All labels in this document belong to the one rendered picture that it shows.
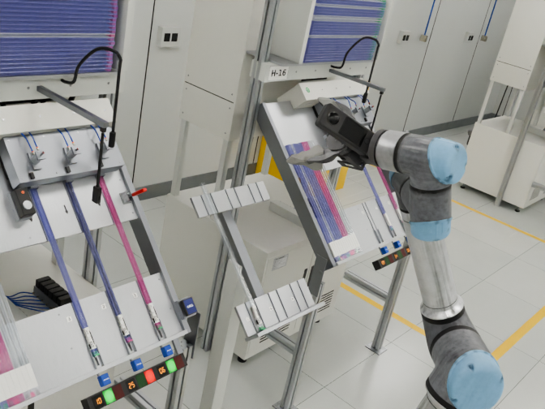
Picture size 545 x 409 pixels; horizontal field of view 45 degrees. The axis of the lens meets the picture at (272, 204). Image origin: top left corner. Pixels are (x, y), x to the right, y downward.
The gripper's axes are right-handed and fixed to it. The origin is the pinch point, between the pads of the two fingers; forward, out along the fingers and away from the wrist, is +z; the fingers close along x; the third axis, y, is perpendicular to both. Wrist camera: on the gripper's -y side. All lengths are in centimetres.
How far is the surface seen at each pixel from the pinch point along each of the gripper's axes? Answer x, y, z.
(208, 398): -70, 100, 73
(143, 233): -30, 35, 71
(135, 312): -51, 35, 58
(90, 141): -13, 9, 81
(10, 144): -26, -12, 81
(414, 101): 244, 445, 285
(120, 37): 17, 1, 82
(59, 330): -63, 14, 58
